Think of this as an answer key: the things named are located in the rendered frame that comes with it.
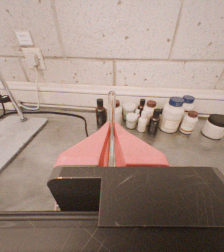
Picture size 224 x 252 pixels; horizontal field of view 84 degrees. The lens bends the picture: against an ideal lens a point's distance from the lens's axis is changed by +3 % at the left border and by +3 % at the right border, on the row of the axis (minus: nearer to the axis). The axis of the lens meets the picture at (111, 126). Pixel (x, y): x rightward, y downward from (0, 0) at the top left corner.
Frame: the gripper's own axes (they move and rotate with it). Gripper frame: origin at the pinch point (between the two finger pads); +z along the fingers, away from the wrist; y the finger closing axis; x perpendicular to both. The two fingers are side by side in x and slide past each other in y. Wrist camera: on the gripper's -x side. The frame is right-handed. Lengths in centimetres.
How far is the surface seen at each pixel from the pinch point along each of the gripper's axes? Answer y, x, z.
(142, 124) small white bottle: -11.8, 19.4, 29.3
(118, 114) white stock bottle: -2.6, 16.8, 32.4
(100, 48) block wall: 5, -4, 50
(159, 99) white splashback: -22, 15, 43
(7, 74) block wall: 54, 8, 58
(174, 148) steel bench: -21.6, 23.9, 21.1
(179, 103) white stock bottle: -23.3, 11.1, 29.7
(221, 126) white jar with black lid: -37.6, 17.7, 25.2
